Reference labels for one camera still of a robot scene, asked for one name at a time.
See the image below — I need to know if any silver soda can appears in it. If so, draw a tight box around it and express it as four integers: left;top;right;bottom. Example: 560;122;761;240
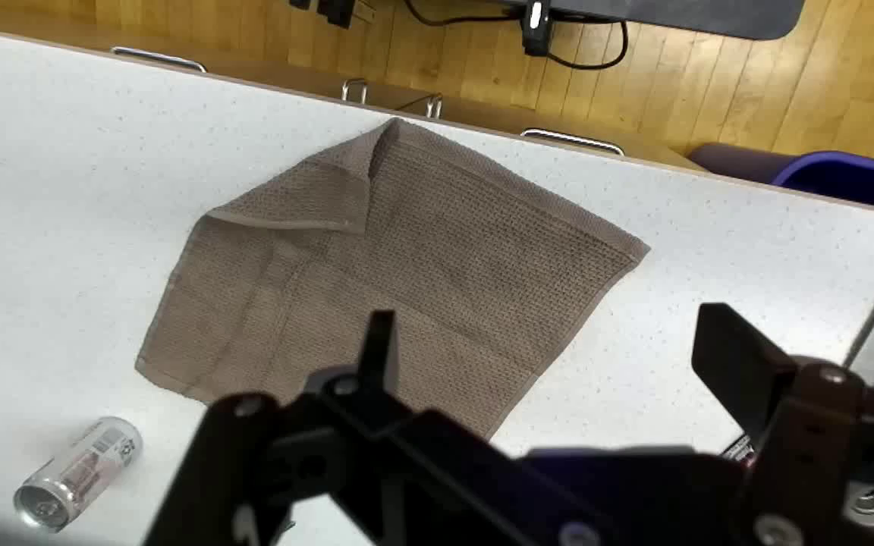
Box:
14;415;145;533

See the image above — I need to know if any black floor mat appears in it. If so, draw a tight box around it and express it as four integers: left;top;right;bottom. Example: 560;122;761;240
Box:
547;0;807;41

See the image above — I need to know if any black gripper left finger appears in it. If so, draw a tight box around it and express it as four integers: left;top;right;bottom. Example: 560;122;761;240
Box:
144;305;562;546

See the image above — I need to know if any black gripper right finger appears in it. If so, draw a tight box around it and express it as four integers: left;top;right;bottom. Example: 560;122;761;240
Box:
690;300;874;546

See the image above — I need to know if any blue plastic bin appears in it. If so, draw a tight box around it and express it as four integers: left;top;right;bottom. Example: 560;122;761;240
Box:
772;148;874;219

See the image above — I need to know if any brown waffle towel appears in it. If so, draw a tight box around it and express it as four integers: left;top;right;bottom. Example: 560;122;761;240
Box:
133;115;654;439

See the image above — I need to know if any metal drawer handle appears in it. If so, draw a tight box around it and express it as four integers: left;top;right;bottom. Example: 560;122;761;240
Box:
520;124;629;160
111;41;211;74
339;74;445;122

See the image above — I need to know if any black floor cable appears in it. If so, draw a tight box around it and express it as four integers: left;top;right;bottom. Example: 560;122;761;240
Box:
405;0;632;71

